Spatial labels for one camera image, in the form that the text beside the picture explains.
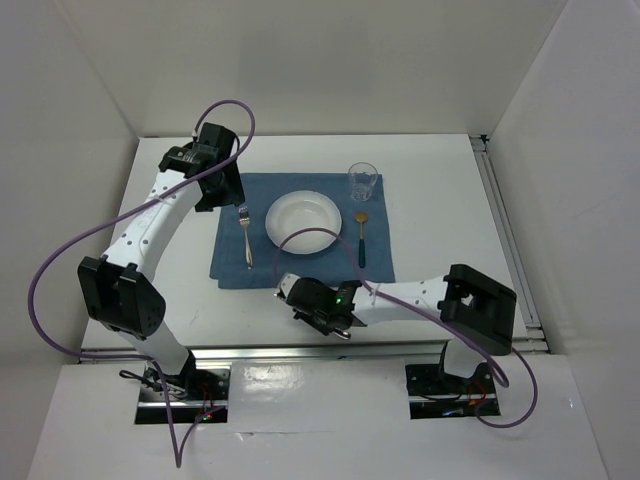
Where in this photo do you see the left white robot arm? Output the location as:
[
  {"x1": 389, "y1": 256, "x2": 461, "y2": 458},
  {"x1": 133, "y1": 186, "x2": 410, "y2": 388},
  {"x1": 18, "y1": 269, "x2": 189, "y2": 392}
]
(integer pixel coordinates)
[{"x1": 78, "y1": 123, "x2": 245, "y2": 399}]

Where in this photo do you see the silver table knife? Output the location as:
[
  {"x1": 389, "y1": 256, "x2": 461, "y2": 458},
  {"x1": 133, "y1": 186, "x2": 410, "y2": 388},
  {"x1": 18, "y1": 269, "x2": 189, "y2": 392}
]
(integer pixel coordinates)
[{"x1": 332, "y1": 328, "x2": 351, "y2": 340}]

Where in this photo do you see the clear plastic cup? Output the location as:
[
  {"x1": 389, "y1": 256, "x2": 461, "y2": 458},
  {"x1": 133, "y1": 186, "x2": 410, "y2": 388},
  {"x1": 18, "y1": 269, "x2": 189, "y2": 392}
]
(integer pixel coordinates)
[{"x1": 348, "y1": 162, "x2": 378, "y2": 202}]

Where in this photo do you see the gold spoon teal handle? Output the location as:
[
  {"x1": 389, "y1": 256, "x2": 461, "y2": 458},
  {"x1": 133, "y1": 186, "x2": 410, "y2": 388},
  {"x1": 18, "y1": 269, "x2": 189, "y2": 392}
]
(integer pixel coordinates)
[{"x1": 354, "y1": 212, "x2": 368, "y2": 268}]

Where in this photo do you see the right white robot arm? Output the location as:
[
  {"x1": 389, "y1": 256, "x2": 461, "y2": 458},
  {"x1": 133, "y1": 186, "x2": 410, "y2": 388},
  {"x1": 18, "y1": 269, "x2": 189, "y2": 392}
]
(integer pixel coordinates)
[{"x1": 275, "y1": 264, "x2": 517, "y2": 392}]

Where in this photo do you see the silver fork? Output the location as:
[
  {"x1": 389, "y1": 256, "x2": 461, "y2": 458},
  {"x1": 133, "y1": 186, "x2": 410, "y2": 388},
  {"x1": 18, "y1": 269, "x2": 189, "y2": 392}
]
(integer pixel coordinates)
[{"x1": 238, "y1": 206, "x2": 254, "y2": 269}]

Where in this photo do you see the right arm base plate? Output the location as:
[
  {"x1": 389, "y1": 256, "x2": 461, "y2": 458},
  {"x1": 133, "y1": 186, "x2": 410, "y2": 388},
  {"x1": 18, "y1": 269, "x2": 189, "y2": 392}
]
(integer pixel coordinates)
[{"x1": 405, "y1": 363, "x2": 501, "y2": 420}]

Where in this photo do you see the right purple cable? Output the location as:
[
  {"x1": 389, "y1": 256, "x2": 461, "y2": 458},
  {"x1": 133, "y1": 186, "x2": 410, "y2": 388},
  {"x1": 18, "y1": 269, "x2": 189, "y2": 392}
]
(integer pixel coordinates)
[{"x1": 273, "y1": 227, "x2": 538, "y2": 429}]

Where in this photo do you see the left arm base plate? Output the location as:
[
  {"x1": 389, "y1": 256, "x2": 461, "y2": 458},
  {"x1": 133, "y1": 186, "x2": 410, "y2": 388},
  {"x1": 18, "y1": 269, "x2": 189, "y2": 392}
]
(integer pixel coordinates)
[{"x1": 119, "y1": 367, "x2": 231, "y2": 425}]

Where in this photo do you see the blue cloth napkin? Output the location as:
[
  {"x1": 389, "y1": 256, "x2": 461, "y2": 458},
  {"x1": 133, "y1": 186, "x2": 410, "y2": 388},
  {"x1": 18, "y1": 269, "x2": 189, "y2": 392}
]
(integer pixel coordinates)
[{"x1": 209, "y1": 173, "x2": 395, "y2": 289}]

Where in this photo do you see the aluminium front rail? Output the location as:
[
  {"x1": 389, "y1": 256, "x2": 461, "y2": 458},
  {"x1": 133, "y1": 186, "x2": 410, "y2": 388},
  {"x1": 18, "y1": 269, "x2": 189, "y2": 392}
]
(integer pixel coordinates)
[{"x1": 79, "y1": 339, "x2": 446, "y2": 365}]

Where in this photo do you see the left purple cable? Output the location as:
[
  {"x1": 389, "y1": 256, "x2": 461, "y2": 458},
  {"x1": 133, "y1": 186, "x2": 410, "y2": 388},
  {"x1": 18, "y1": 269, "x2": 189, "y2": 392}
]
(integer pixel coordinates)
[{"x1": 26, "y1": 99, "x2": 257, "y2": 468}]

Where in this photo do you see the purple cable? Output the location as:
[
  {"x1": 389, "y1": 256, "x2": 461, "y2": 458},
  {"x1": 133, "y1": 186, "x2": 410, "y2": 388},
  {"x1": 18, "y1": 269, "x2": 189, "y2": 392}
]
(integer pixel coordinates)
[
  {"x1": 26, "y1": 99, "x2": 257, "y2": 468},
  {"x1": 273, "y1": 227, "x2": 538, "y2": 429}
]

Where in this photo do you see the clear glass bowl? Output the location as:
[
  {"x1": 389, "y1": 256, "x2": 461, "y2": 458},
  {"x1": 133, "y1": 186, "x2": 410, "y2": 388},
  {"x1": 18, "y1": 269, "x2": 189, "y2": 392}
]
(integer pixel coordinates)
[{"x1": 265, "y1": 190, "x2": 342, "y2": 255}]

